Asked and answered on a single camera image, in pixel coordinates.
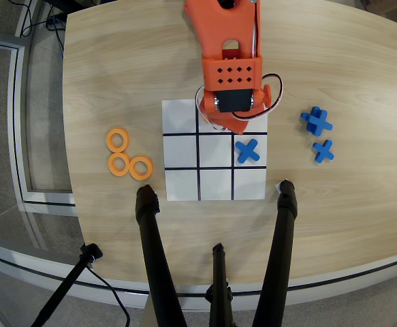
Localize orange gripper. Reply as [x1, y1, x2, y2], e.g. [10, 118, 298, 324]
[197, 84, 273, 135]

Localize blue foam cross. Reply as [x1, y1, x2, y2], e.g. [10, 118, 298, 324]
[305, 110, 334, 135]
[234, 139, 261, 165]
[300, 106, 322, 124]
[312, 139, 336, 164]

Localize white tic-tac-toe grid sheet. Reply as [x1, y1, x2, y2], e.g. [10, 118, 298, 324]
[161, 99, 269, 202]

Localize thick black tripod leg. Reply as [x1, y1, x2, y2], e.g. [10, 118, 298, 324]
[135, 184, 189, 327]
[251, 179, 299, 327]

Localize slim black stand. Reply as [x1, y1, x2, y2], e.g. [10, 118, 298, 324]
[30, 243, 104, 327]

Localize black stand cable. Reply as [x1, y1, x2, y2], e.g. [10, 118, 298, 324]
[84, 264, 131, 327]

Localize black floor cables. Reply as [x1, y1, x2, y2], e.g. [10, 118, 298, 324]
[18, 0, 67, 54]

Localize grey metal glass frame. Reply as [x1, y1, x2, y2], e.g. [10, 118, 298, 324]
[0, 36, 77, 208]

